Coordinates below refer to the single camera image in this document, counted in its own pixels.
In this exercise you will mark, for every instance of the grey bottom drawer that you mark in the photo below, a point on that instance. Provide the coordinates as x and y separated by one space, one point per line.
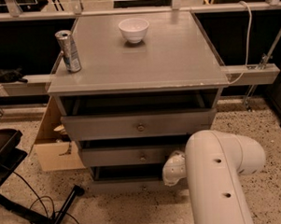
130 178

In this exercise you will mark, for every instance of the grey drawer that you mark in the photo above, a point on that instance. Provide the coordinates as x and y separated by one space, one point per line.
130 178
104 127
104 157

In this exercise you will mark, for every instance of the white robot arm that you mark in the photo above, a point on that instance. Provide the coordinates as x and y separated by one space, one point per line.
212 162

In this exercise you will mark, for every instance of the grey drawer cabinet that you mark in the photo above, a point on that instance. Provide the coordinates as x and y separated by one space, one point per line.
131 105

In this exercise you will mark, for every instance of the grey middle drawer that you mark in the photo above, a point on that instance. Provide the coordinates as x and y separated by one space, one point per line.
104 157

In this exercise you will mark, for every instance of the grey top drawer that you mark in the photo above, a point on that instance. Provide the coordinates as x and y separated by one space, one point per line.
104 127

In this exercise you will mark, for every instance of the white bowl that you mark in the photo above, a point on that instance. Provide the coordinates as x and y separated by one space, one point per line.
133 30

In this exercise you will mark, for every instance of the cardboard box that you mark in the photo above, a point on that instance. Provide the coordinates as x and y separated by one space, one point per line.
55 151

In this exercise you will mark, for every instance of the silver drink can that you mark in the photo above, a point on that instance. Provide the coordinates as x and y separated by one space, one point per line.
70 55

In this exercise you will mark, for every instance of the metal diagonal strut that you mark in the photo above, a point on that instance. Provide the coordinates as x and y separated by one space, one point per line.
261 65

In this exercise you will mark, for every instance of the black stand with tray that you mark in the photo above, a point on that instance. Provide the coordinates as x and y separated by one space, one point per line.
10 158

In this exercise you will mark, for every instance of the metal railing frame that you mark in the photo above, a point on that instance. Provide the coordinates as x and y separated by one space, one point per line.
21 84

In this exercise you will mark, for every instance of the black object on rail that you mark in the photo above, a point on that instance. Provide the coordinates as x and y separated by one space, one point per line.
12 75

